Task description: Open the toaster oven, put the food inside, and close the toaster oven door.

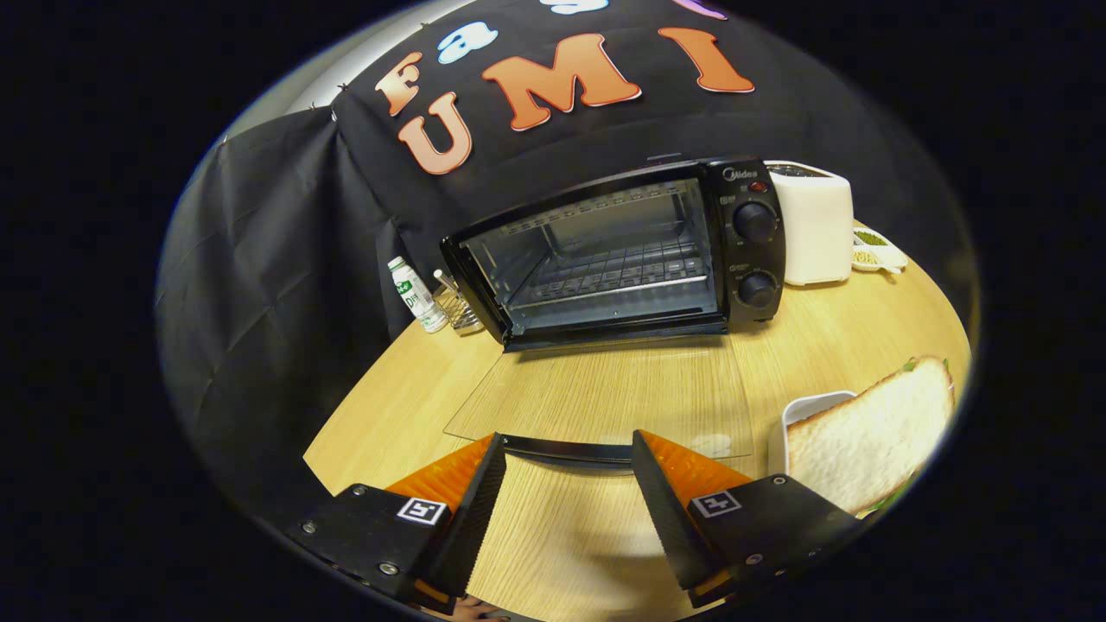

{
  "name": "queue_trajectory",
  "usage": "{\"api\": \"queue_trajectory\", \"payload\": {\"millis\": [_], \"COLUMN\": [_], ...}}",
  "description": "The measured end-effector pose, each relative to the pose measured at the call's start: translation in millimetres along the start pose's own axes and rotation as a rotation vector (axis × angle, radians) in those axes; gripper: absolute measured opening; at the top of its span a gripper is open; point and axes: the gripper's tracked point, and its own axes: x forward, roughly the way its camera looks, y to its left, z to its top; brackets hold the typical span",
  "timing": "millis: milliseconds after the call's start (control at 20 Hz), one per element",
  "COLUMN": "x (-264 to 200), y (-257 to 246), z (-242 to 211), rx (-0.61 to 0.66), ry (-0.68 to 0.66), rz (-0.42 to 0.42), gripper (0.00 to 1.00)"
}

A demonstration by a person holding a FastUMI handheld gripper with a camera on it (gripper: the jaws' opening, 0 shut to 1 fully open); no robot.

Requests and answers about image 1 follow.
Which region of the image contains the black toaster oven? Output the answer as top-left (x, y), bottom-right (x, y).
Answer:
top-left (439, 155), bottom-right (787, 472)

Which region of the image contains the white bread toaster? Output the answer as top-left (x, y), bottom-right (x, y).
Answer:
top-left (765, 160), bottom-right (855, 286)

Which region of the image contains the white divided snack dish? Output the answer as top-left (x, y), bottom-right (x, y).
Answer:
top-left (851, 226), bottom-right (910, 276)

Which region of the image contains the white rectangular plate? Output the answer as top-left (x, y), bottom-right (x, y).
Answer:
top-left (767, 390), bottom-right (858, 476)

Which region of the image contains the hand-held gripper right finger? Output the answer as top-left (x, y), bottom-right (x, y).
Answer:
top-left (632, 429), bottom-right (861, 608)

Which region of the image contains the white bottle green label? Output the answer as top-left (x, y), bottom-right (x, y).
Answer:
top-left (387, 257), bottom-right (448, 334)

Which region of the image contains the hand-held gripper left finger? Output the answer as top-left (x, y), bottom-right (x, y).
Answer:
top-left (289, 434), bottom-right (507, 615)

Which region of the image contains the sandwich with lettuce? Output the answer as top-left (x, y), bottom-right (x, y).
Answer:
top-left (786, 356), bottom-right (956, 517)

